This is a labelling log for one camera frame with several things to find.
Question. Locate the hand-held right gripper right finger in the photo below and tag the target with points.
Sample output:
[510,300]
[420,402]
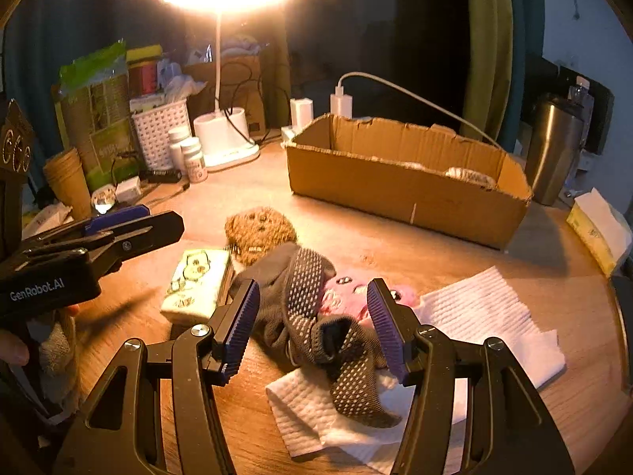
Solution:
[388,334]

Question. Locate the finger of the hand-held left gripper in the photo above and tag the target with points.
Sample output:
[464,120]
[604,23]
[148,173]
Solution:
[118,220]
[148,232]

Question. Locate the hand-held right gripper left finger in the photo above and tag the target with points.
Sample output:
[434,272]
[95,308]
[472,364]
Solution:
[241,329]

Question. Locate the grey dotted sock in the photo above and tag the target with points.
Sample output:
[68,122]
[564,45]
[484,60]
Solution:
[356,376]
[287,282]

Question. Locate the cardboard box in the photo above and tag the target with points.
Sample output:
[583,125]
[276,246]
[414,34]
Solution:
[395,193]

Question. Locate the person's left hand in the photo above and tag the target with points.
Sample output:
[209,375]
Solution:
[12,351]

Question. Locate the pink plush toy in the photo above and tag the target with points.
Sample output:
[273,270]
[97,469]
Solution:
[341,303]

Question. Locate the black flashlight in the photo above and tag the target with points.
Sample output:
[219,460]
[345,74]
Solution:
[160,176]

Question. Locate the stack of paper cups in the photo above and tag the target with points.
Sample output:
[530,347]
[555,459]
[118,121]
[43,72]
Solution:
[67,178]

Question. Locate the beige knit cloth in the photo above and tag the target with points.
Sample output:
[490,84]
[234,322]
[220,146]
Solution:
[54,356]

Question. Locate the white pill bottle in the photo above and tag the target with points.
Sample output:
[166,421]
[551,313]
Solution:
[193,161]
[178,144]

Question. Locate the brown plush toy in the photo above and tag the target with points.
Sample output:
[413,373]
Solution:
[259,232]

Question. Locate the white lattice basket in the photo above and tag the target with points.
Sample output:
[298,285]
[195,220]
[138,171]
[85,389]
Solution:
[160,131]

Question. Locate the green printed bag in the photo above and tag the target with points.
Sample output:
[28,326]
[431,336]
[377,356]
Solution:
[99,109]

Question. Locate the white desk lamp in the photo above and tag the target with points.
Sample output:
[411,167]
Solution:
[222,128]

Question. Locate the yellow red package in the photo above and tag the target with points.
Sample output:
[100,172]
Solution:
[143,70]

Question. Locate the brown paper bag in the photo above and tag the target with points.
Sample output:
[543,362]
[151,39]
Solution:
[251,109]

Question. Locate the white cloth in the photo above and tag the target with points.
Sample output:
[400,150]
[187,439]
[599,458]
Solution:
[467,175]

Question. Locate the white power adapter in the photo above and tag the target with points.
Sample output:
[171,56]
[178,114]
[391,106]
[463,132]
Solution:
[301,113]

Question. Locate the pastel plush toy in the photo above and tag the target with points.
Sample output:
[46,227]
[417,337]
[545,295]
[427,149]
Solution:
[240,47]

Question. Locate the teal curtain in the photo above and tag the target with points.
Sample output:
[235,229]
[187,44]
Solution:
[64,20]
[526,34]

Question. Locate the yellow curtain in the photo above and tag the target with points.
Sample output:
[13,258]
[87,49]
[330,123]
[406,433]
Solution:
[487,34]
[278,64]

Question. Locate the yellow tissue pack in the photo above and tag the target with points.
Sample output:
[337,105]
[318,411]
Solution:
[593,230]

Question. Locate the white charger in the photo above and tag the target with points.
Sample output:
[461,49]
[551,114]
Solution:
[341,105]

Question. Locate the stainless steel tumbler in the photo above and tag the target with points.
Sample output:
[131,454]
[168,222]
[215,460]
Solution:
[554,153]

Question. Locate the dark glass window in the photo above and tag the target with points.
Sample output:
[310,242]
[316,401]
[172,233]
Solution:
[371,34]

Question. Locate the clear water bottle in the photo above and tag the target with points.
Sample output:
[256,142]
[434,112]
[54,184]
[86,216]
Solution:
[581,98]

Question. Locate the black monitor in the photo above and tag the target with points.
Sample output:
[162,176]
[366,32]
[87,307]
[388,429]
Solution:
[602,109]

